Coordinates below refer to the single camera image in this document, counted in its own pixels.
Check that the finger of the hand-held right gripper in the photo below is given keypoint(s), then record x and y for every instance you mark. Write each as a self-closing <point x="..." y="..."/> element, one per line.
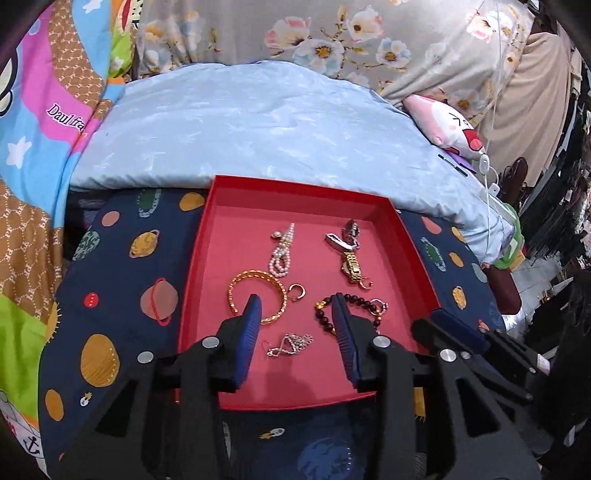
<point x="425" y="330"/>
<point x="457" y="327"/>

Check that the grey floral cloth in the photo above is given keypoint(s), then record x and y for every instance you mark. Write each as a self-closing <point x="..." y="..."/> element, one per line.
<point x="415" y="41"/>

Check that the gold wristwatch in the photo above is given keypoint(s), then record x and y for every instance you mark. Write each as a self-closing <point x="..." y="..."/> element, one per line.
<point x="353" y="267"/>

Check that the gold bangle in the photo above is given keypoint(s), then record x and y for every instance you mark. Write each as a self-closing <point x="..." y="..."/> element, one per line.
<point x="240" y="279"/>

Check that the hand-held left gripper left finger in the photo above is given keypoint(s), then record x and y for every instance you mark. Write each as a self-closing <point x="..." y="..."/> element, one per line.
<point x="247" y="344"/>

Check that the navy planet print sheet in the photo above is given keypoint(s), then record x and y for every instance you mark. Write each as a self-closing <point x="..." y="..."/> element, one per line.
<point x="115" y="286"/>

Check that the pink cartoon pillow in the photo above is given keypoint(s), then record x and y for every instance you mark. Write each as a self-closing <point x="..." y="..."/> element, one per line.
<point x="443" y="124"/>

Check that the light blue pillow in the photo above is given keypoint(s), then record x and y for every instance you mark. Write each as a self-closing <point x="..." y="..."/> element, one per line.
<point x="258" y="129"/>

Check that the dark silver clasp ornament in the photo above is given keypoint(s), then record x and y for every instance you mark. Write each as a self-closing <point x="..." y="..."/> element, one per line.
<point x="352" y="230"/>

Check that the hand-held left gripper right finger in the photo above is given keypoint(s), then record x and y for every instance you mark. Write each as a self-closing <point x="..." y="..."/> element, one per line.
<point x="344" y="344"/>

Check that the colourful cartoon blanket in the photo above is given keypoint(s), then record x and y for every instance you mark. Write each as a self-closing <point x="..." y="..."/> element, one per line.
<point x="41" y="138"/>

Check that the red jewelry box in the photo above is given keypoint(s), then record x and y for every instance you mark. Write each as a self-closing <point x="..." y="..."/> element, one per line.
<point x="304" y="378"/>

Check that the beige curtain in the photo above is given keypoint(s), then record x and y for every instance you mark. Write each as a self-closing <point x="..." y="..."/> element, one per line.
<point x="526" y="110"/>

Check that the dark red chair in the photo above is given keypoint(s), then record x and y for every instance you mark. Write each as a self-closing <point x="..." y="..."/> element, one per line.
<point x="515" y="177"/>

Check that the pearl hair clip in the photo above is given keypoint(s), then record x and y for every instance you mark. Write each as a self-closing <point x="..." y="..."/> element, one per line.
<point x="281" y="258"/>

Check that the green cloth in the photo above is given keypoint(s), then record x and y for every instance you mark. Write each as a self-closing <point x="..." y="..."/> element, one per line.
<point x="510" y="249"/>

